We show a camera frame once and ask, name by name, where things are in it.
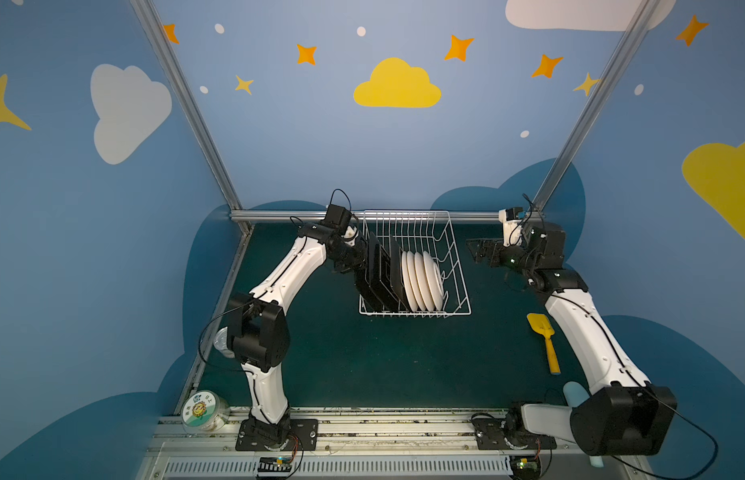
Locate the round clear lidded container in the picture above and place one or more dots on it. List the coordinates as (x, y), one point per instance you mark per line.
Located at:
(205, 412)

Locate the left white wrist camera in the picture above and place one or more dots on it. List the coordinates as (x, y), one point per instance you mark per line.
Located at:
(349, 237)

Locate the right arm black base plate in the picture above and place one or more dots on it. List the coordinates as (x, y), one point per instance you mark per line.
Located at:
(494, 434)

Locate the light blue toy spatula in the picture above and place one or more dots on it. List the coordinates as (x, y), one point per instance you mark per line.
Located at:
(575, 395)

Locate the small circuit board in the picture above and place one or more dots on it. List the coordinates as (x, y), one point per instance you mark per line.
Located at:
(274, 467)
(525, 468)

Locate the white wire dish rack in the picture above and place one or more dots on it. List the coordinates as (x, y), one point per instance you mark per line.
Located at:
(422, 231)

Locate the white round plate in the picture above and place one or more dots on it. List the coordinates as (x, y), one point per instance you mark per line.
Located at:
(411, 298)
(434, 280)
(424, 283)
(411, 259)

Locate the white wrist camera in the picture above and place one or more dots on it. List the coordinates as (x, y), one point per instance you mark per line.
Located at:
(349, 237)
(511, 221)

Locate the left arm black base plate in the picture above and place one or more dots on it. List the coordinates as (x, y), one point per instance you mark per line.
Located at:
(255, 435)

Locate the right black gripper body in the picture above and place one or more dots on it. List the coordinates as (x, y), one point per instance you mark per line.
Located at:
(496, 255)

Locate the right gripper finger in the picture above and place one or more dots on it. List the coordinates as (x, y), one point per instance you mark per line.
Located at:
(476, 245)
(480, 258)

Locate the right small circuit board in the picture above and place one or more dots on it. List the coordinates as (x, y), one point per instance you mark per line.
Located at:
(525, 468)

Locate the yellow toy spatula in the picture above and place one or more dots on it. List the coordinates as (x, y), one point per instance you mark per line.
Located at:
(540, 323)

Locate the black square floral plate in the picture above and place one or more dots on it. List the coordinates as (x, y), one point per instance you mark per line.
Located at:
(394, 302)
(377, 282)
(362, 278)

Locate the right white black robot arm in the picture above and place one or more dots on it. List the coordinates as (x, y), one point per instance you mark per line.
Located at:
(624, 414)

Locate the aluminium rail base frame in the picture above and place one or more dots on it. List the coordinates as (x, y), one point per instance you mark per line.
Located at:
(371, 443)

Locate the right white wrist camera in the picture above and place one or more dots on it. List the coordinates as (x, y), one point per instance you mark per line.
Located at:
(511, 221)

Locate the left small circuit board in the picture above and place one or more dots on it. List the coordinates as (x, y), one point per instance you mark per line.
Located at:
(274, 467)

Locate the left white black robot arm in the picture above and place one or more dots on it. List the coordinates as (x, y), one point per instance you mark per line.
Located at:
(257, 333)

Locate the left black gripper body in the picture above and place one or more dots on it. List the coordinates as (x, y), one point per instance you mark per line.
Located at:
(357, 260)

